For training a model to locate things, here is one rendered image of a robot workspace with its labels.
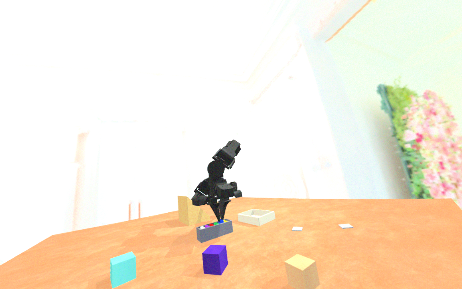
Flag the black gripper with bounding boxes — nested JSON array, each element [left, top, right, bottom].
[[192, 178, 242, 222]]

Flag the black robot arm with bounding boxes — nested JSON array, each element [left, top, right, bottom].
[[191, 140, 241, 200]]

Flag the white rectangular tray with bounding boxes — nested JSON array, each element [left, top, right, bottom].
[[238, 209, 276, 226]]

